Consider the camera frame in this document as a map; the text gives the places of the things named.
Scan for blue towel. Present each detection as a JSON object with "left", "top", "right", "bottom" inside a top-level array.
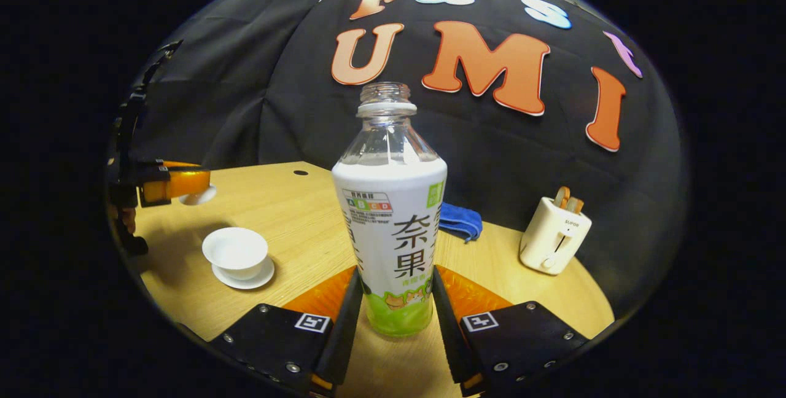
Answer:
[{"left": 438, "top": 203, "right": 483, "bottom": 243}]

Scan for white green label water bottle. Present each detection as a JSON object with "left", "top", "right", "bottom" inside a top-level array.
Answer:
[{"left": 332, "top": 82, "right": 449, "bottom": 337}]

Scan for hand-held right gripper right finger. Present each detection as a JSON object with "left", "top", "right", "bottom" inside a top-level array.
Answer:
[{"left": 432, "top": 265, "right": 590, "bottom": 397}]

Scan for white teacup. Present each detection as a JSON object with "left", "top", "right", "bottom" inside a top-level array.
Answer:
[{"left": 202, "top": 227, "right": 269, "bottom": 281}]

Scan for white toaster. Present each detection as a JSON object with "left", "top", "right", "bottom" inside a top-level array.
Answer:
[{"left": 519, "top": 197, "right": 593, "bottom": 276}]

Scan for dark grey plain cloth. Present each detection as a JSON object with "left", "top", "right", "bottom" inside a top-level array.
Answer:
[{"left": 129, "top": 0, "right": 335, "bottom": 171}]

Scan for white teacup lid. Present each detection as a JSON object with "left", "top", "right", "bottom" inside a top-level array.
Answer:
[{"left": 179, "top": 184, "right": 217, "bottom": 206}]

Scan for white saucer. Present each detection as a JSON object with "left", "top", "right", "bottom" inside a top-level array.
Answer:
[{"left": 211, "top": 257, "right": 276, "bottom": 291}]

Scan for black backdrop cloth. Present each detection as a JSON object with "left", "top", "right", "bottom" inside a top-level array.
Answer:
[{"left": 258, "top": 0, "right": 688, "bottom": 319}]

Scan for toast slices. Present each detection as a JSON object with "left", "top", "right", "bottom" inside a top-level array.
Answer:
[{"left": 553, "top": 186, "right": 585, "bottom": 214}]

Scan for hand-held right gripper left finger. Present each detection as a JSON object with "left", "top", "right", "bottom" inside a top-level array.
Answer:
[{"left": 212, "top": 266, "right": 364, "bottom": 397}]

